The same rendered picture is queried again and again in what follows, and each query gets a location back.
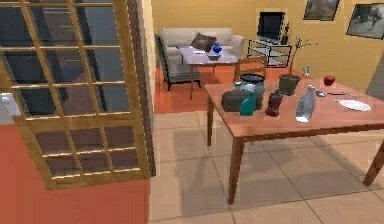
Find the houseplant in dark pot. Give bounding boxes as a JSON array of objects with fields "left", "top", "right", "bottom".
[{"left": 278, "top": 37, "right": 318, "bottom": 97}]

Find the dark striped armchair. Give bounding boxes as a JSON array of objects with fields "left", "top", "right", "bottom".
[{"left": 154, "top": 32, "right": 202, "bottom": 92}]

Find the pale coffee table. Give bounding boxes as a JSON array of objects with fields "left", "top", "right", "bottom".
[{"left": 178, "top": 45, "right": 240, "bottom": 101}]

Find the teal bottle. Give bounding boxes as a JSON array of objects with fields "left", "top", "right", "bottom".
[{"left": 239, "top": 91, "right": 257, "bottom": 117}]

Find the grey-blue pot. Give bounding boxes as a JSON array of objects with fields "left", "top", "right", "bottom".
[{"left": 233, "top": 73, "right": 267, "bottom": 111}]

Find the dark patterned cushion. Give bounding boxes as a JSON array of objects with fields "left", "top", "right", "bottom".
[{"left": 190, "top": 32, "right": 218, "bottom": 53}]

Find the wooden dining chair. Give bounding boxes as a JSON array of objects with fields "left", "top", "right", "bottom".
[{"left": 233, "top": 55, "right": 268, "bottom": 82}]

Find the beige sofa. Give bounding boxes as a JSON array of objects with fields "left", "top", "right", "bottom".
[{"left": 161, "top": 27, "right": 246, "bottom": 65}]

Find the dark red pepper mill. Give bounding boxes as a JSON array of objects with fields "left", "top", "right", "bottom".
[{"left": 265, "top": 90, "right": 284, "bottom": 118}]

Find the clear glass bottle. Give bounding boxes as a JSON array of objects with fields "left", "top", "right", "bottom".
[{"left": 295, "top": 84, "right": 317, "bottom": 124}]

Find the black television set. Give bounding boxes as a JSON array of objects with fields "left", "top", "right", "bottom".
[{"left": 257, "top": 11, "right": 286, "bottom": 42}]

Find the wooden glass-paned door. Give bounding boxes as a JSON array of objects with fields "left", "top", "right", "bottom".
[{"left": 0, "top": 0, "right": 151, "bottom": 191}]

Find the dark slim statuette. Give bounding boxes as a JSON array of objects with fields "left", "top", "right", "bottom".
[{"left": 280, "top": 22, "right": 290, "bottom": 46}]

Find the silver spoon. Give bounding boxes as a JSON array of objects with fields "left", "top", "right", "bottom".
[{"left": 315, "top": 90, "right": 356, "bottom": 99}]

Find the brown wooden dining table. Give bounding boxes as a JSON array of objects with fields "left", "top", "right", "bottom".
[{"left": 203, "top": 75, "right": 384, "bottom": 206}]

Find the white plate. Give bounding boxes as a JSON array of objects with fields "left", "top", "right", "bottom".
[{"left": 338, "top": 99, "right": 372, "bottom": 113}]

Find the dark framed picture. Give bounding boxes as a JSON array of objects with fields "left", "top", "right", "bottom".
[{"left": 302, "top": 0, "right": 341, "bottom": 22}]

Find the grey framed picture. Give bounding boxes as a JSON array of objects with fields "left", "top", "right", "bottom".
[{"left": 345, "top": 2, "right": 384, "bottom": 41}]

